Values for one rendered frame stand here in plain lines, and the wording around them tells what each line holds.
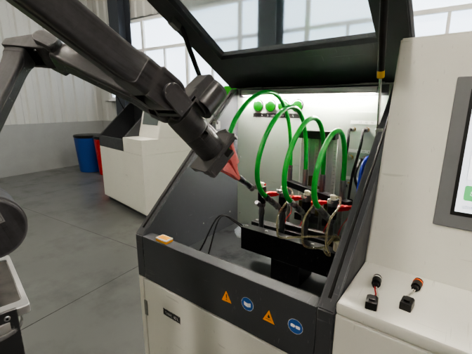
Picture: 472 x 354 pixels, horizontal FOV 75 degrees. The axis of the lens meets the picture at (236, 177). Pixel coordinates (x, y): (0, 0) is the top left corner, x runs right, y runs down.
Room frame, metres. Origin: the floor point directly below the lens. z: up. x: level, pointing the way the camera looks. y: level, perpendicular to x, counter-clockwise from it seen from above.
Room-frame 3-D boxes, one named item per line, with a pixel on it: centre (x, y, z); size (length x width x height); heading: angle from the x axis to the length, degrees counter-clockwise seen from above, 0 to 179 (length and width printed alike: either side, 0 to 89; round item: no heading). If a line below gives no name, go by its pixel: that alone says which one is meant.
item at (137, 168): (4.20, 1.32, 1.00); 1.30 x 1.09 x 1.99; 44
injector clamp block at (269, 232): (0.91, -0.18, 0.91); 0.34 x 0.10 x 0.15; 53
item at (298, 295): (0.79, 0.06, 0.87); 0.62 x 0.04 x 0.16; 53
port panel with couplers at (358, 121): (1.05, -0.44, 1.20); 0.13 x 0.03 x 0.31; 53
